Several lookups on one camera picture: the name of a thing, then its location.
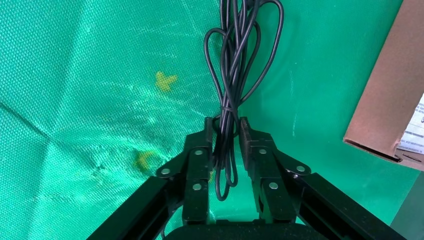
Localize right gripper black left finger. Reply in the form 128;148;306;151
87;117;213;240

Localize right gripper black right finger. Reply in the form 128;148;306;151
239;116;407;240

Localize black wired computer mouse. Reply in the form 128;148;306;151
203;0;285;202

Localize orange cardboard box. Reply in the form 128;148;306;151
343;0;424;172

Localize green cloth mat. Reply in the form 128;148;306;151
0;0;420;240

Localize white printed leaflet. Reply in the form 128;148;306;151
396;93;424;157

